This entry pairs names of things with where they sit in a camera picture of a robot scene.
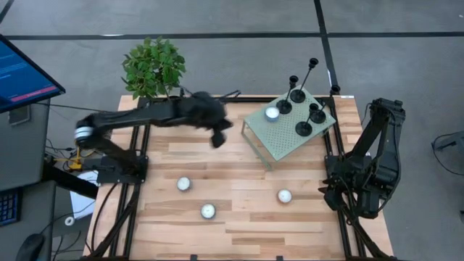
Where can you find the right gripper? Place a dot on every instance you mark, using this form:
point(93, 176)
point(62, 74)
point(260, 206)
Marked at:
point(346, 185)

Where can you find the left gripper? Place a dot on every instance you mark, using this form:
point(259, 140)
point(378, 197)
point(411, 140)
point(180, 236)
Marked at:
point(203, 110)

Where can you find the blue patterned tin candle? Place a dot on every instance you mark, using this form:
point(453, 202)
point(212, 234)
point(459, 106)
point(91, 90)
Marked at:
point(208, 211)
point(272, 113)

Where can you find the black candlestick holder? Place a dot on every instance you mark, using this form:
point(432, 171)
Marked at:
point(303, 129)
point(318, 116)
point(298, 96)
point(283, 107)

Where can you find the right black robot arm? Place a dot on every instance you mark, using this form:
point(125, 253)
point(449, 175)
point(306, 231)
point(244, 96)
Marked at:
point(384, 145)

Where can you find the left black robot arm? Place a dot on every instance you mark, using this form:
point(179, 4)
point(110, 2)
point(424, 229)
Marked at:
point(145, 114)

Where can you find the orange patterned tin candle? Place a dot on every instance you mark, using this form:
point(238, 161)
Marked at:
point(284, 195)

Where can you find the red patterned tin candle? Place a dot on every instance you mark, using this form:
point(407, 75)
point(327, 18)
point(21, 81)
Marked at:
point(183, 183)

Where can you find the green perforated metal shelf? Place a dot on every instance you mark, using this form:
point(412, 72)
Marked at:
point(279, 145)

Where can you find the potted green plant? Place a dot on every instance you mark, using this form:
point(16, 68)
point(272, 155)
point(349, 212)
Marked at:
point(152, 69)

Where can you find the yellow clamp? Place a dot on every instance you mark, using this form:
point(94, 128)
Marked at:
point(75, 162)

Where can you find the white paper sheet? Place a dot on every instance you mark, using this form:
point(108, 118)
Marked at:
point(81, 203)

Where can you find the black support bar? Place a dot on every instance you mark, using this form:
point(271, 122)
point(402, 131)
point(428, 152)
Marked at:
point(72, 183)

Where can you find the white tape roll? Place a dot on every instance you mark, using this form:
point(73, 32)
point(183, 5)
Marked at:
point(69, 220)

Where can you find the grey desk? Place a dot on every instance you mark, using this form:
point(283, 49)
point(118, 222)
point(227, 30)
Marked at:
point(29, 152)

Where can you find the black framed computer monitor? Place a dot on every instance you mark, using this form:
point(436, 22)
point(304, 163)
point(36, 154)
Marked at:
point(21, 76)

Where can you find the black computer mouse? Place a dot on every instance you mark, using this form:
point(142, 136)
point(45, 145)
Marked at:
point(30, 248)

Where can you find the black keyboard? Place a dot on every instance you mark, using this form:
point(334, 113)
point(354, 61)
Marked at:
point(8, 206)

